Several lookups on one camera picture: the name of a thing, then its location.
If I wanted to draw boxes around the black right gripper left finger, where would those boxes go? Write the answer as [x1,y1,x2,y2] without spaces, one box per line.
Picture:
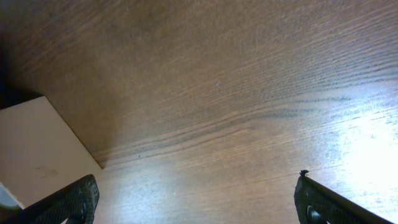
[1,174,100,224]

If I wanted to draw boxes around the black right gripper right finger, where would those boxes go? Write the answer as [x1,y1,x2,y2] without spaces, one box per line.
[294,170,392,224]

